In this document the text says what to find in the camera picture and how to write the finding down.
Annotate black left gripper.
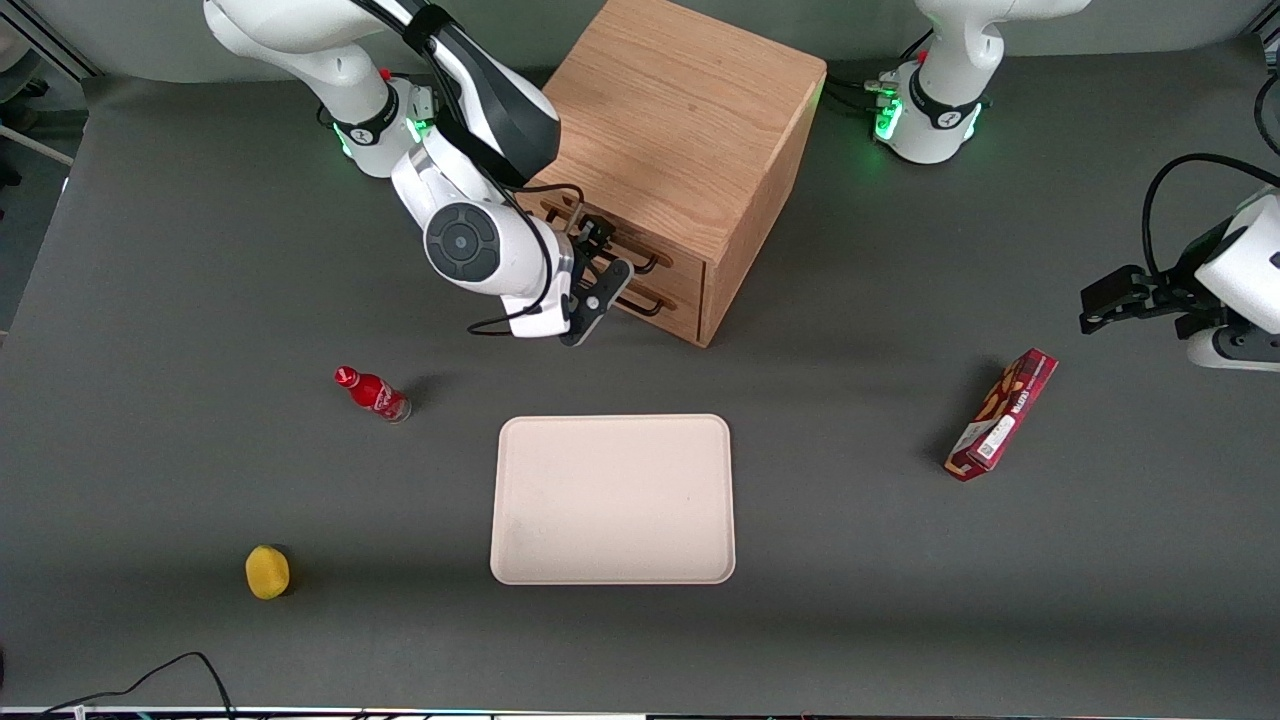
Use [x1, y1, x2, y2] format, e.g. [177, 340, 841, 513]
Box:
[1080, 266, 1217, 341]

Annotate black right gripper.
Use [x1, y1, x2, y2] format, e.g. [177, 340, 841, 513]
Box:
[562, 215, 635, 347]

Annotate wooden drawer with long handle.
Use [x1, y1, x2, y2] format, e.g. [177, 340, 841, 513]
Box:
[522, 186, 706, 306]

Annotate wooden drawer cabinet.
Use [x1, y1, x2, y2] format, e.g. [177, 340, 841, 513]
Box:
[520, 0, 829, 348]

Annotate red snack box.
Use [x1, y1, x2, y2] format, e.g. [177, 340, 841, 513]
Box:
[945, 348, 1059, 483]

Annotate cream rectangular tray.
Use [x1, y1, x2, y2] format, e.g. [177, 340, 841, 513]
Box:
[490, 414, 737, 586]

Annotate red cola bottle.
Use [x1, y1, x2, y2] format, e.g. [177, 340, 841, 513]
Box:
[334, 366, 412, 424]

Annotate yellow sponge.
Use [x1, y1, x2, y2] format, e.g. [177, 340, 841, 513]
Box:
[245, 544, 294, 601]

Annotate grey metal bar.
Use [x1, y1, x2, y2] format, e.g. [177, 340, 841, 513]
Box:
[0, 124, 77, 167]

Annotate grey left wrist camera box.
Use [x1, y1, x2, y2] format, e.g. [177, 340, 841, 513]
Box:
[1187, 327, 1280, 373]

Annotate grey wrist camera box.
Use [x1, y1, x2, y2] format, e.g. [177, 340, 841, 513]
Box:
[1187, 327, 1280, 373]
[497, 290, 569, 343]

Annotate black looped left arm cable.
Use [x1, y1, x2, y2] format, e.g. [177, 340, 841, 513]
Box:
[1143, 153, 1280, 286]

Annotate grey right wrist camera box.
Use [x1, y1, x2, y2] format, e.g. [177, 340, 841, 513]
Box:
[497, 290, 569, 343]

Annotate wooden drawer with short handle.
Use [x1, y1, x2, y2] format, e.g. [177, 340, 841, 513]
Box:
[600, 278, 705, 347]

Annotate black cable at table edge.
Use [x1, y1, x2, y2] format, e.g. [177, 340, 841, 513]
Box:
[1254, 72, 1280, 157]

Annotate black left base cables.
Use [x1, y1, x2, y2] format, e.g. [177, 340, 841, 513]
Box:
[822, 72, 901, 119]

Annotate black cable on table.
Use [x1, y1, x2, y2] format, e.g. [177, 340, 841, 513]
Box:
[40, 652, 237, 720]

